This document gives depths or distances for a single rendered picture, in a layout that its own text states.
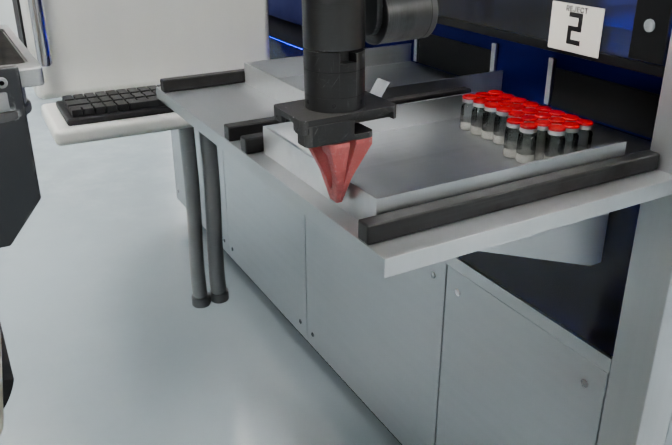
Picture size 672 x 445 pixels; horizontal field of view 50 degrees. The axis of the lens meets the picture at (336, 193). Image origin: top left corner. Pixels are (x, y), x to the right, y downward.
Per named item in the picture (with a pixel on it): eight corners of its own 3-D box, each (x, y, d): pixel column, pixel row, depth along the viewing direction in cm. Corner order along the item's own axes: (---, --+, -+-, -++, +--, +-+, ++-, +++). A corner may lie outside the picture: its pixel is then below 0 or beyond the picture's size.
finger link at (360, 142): (374, 207, 70) (375, 115, 66) (309, 223, 67) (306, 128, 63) (339, 184, 75) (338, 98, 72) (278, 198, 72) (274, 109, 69)
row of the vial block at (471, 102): (468, 125, 99) (471, 92, 97) (566, 165, 84) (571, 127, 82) (456, 127, 98) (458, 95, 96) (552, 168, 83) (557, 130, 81)
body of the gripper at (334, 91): (398, 123, 68) (400, 46, 65) (302, 142, 64) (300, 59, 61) (362, 107, 73) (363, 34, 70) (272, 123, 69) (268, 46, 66)
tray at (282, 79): (409, 61, 137) (410, 43, 136) (501, 91, 116) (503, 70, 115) (245, 82, 122) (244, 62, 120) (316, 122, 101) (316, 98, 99)
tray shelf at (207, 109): (394, 66, 142) (394, 56, 141) (719, 180, 86) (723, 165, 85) (156, 98, 120) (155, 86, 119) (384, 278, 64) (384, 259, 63)
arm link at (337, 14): (289, -21, 64) (321, -15, 60) (354, -26, 67) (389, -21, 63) (292, 55, 67) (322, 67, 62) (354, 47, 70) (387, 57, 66)
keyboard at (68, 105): (253, 82, 152) (253, 71, 151) (280, 98, 141) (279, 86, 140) (56, 107, 135) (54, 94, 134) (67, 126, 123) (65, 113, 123)
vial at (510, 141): (512, 151, 89) (515, 116, 87) (524, 157, 87) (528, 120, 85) (498, 154, 88) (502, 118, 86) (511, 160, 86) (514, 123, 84)
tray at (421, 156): (477, 114, 104) (479, 91, 103) (622, 170, 83) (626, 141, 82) (263, 152, 89) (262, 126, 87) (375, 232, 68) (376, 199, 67)
